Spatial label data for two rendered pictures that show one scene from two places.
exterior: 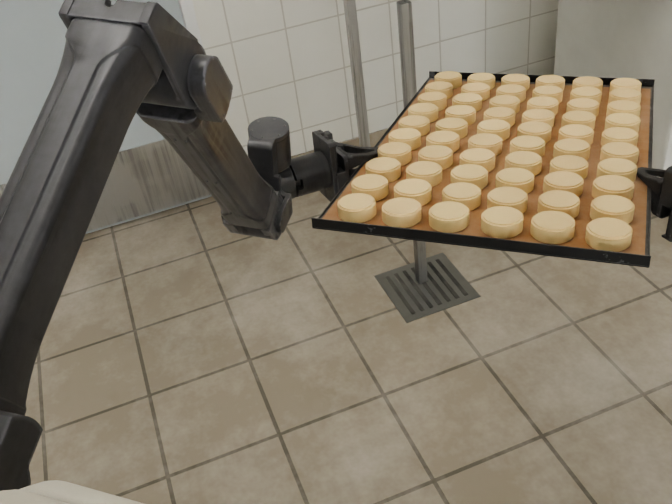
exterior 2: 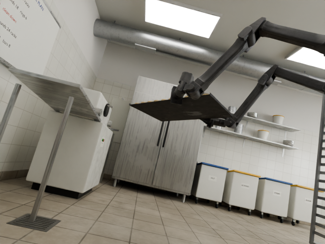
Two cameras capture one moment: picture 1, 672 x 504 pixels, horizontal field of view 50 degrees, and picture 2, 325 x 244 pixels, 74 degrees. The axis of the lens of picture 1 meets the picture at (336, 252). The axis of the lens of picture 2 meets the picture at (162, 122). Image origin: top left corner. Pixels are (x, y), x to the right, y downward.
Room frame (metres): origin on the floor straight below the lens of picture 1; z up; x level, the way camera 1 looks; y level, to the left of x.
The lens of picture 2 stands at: (0.73, 1.14, 0.58)
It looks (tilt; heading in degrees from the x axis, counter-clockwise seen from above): 11 degrees up; 283
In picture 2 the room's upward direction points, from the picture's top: 13 degrees clockwise
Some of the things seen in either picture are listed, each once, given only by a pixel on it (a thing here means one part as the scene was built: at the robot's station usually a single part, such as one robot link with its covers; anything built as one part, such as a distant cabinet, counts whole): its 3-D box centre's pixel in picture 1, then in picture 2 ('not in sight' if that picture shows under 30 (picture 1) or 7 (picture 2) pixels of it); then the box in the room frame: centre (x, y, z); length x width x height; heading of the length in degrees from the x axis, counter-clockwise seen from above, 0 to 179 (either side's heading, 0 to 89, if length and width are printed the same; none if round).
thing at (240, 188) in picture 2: not in sight; (237, 190); (-0.03, -3.59, 0.39); 0.64 x 0.54 x 0.77; 106
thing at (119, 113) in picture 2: not in sight; (117, 119); (2.71, -3.18, 1.27); 0.42 x 0.06 x 1.00; 15
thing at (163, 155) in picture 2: not in sight; (160, 139); (1.62, -3.00, 1.02); 1.40 x 0.91 x 2.05; 15
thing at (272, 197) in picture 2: not in sight; (267, 197); (-0.66, -3.76, 0.39); 0.64 x 0.54 x 0.77; 105
